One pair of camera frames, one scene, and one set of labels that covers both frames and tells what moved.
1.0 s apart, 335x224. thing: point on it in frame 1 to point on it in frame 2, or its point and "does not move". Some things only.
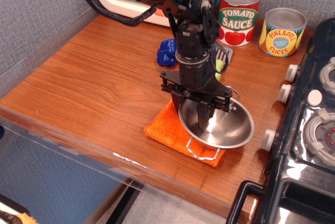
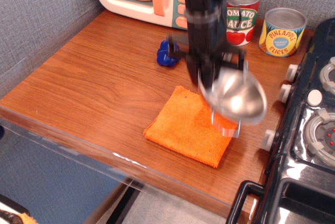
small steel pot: x=223 y=130 to x=236 y=97
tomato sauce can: x=239 y=6 does not move
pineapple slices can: x=282 y=32 does not move
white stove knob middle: x=284 y=92 does not move
